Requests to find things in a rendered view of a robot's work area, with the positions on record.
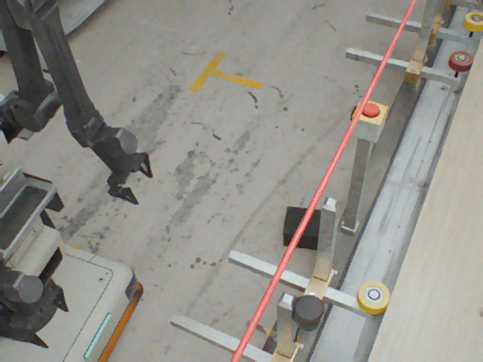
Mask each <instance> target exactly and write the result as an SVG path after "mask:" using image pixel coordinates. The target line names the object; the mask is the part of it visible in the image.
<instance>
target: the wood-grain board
mask: <svg viewBox="0 0 483 362"><path fill-rule="evenodd" d="M481 306H483V34H482V39H481V41H480V43H479V45H478V49H477V52H476V54H475V60H474V62H473V65H472V67H471V69H470V73H469V76H468V78H467V80H466V85H465V87H464V90H463V92H462V95H461V98H460V100H459V103H458V108H457V111H456V113H455V116H454V121H453V122H452V124H451V127H450V129H449V134H448V136H447V138H446V141H445V145H444V147H443V149H442V151H441V158H440V160H439V162H438V164H437V167H436V171H435V173H434V176H433V178H432V180H431V185H430V188H429V190H428V192H427V194H426V198H425V202H424V204H423V209H422V212H421V214H420V217H419V218H418V222H417V225H416V227H415V230H414V231H413V236H412V239H411V241H410V244H409V246H408V251H407V254H406V256H405V259H404V260H403V265H402V268H401V270H400V272H399V273H398V278H397V281H396V283H395V286H394V288H393V293H392V295H391V298H390V300H389V302H388V307H387V310H386V312H385V315H384V316H383V321H382V323H381V325H380V328H379V329H378V334H377V337H376V339H375V343H374V345H373V349H372V351H371V354H370V356H369V358H368V362H483V319H482V318H481V317H479V314H478V313H479V312H480V311H481Z"/></svg>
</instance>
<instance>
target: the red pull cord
mask: <svg viewBox="0 0 483 362"><path fill-rule="evenodd" d="M416 2H417V0H412V1H411V2H410V4H409V7H408V10H407V11H406V15H405V16H404V18H403V20H402V21H401V24H400V25H399V27H398V28H397V32H396V33H395V35H394V37H393V38H392V42H391V44H390V46H389V48H388V50H387V51H386V53H385V55H384V57H383V59H382V60H381V62H380V64H379V67H378V69H377V70H376V72H375V76H374V78H373V79H372V81H371V84H370V86H369V88H368V89H367V90H366V93H365V95H364V97H363V98H362V100H361V103H360V105H359V107H358V109H357V112H356V114H355V116H354V117H353V119H352V122H351V123H350V125H349V126H348V128H347V131H346V133H345V135H344V136H343V138H342V141H341V144H340V145H339V147H338V150H337V152H336V154H335V155H334V156H333V159H332V160H331V162H330V164H329V165H328V169H327V170H326V172H325V174H324V178H323V179H322V181H321V183H320V184H319V188H317V190H316V192H315V193H314V197H313V198H312V200H311V202H310V203H309V207H308V209H307V211H306V213H305V214H304V218H303V219H302V221H301V222H300V223H299V227H298V228H297V230H296V232H295V233H294V237H293V238H292V240H291V242H290V246H289V247H288V249H287V251H286V252H285V255H284V256H283V258H282V260H281V261H280V263H279V266H278V268H277V269H276V271H275V275H274V276H273V278H272V280H271V281H270V285H269V286H268V287H267V289H266V290H265V294H264V295H263V297H262V299H261V300H260V304H259V305H258V308H257V309H256V311H255V314H254V316H253V318H252V319H251V320H250V323H249V325H248V327H247V328H246V330H245V333H244V335H243V336H242V338H241V342H240V344H239V345H238V347H237V349H236V352H235V353H234V354H233V356H232V358H231V361H230V362H239V361H240V359H241V356H242V354H243V352H244V350H245V347H246V345H247V344H248V342H249V340H250V337H251V336H252V335H253V333H254V331H255V328H256V327H257V324H258V322H259V318H260V317H261V315H262V313H263V312H264V310H265V307H266V305H267V304H268V303H269V301H270V298H271V296H272V294H273V293H274V291H275V287H276V285H277V284H278V282H279V279H280V277H281V275H282V274H283V272H284V270H285V268H286V266H287V265H288V263H289V261H290V257H291V255H292V253H293V252H294V248H295V247H296V245H297V243H298V241H299V239H300V237H301V236H302V234H303V232H304V229H305V227H306V226H307V224H308V222H309V218H310V217H311V215H312V213H313V212H314V208H315V207H316V206H317V204H318V203H319V199H320V198H321V195H322V193H323V192H324V188H325V186H326V184H327V183H328V179H329V178H330V176H331V174H332V173H333V170H334V169H335V167H336V165H337V164H338V160H339V159H340V157H341V155H342V153H343V150H344V148H345V146H346V145H347V143H348V141H349V139H350V137H351V136H352V131H353V130H354V128H355V126H356V125H357V121H358V119H359V117H360V116H361V112H362V111H363V109H364V108H365V107H366V103H367V102H368V100H369V98H370V97H371V93H372V92H373V90H374V88H375V84H376V83H377V81H378V79H379V78H380V75H381V74H382V72H383V70H384V66H385V65H386V63H387V61H388V60H389V56H390V55H391V52H392V51H393V47H394V46H395V44H396V43H397V40H398V38H399V37H400V35H401V33H402V30H403V28H404V27H405V25H406V22H407V20H408V18H409V16H410V13H411V12H412V11H413V9H414V6H415V3H416Z"/></svg>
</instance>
